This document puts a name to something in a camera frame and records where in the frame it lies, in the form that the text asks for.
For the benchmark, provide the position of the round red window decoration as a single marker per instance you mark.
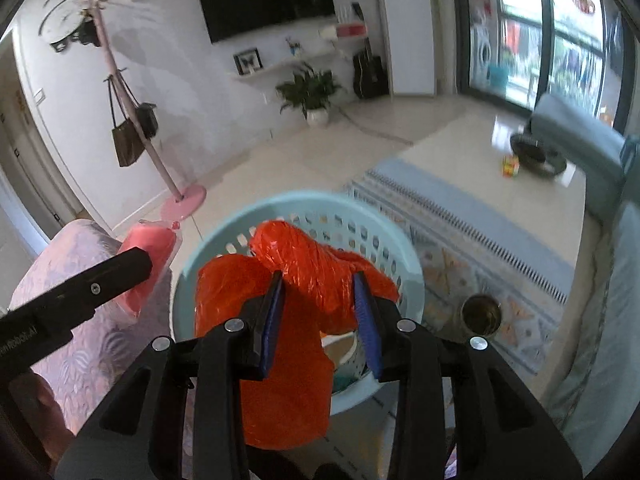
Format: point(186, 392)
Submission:
point(584, 0)

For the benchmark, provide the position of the black ashtray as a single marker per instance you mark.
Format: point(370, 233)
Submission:
point(537, 152)

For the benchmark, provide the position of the red and white wall box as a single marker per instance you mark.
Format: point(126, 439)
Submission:
point(347, 31)

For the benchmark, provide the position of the black hanging pouch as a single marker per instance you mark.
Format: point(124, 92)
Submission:
point(89, 35)

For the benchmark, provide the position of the white router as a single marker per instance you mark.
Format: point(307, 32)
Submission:
point(350, 14)

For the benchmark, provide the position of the low white wall shelf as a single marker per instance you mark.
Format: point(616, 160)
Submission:
point(285, 66)

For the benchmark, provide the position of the panda wall clock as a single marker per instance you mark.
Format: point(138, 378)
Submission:
point(62, 22)

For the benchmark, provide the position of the light blue plastic basket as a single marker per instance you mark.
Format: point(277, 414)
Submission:
point(320, 205)

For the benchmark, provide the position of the pink plastic packet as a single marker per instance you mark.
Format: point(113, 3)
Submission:
point(145, 260)

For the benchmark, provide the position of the white washing machine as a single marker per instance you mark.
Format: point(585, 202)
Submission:
point(481, 55)

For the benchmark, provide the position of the grey blue sofa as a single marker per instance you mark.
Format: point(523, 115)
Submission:
point(600, 310)

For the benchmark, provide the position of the pink coat rack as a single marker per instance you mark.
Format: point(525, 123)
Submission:
point(145, 160)

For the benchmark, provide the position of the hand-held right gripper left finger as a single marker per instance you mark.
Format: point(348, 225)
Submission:
point(270, 325)

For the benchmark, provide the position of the framed butterfly picture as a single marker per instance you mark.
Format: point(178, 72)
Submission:
point(248, 61)

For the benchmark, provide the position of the light switch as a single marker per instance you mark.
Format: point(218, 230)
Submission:
point(40, 95)

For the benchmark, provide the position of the colourful puzzle cube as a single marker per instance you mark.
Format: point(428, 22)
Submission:
point(511, 166)

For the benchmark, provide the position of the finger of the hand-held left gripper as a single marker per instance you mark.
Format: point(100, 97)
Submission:
point(110, 277)

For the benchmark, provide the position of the potted green plant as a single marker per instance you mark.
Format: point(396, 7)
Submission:
point(310, 92)

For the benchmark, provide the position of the blue bucket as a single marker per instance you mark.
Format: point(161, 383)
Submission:
point(498, 79)

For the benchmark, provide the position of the cream coffee table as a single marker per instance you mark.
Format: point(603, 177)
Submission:
point(475, 170)

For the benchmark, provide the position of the sliding glass door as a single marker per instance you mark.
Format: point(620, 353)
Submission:
point(530, 35)

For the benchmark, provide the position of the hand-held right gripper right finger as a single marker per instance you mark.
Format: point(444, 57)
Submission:
point(367, 325)

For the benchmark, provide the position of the orange plastic bag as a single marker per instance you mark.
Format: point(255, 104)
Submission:
point(300, 260)

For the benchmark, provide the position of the black guitar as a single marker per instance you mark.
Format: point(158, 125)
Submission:
point(370, 77)

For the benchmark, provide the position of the blue patterned rug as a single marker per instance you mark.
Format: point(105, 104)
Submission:
point(450, 220)

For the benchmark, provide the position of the small blue figurine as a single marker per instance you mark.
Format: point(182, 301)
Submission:
point(294, 47)

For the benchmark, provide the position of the black wall television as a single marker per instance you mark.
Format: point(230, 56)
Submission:
point(265, 0)

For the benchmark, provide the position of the small black shoulder bag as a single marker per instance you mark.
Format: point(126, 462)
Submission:
point(146, 120)

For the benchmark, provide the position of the brown tote bag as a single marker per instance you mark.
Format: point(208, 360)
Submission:
point(129, 145)

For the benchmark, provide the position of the pink floral printed blanket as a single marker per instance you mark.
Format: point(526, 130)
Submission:
point(100, 360)

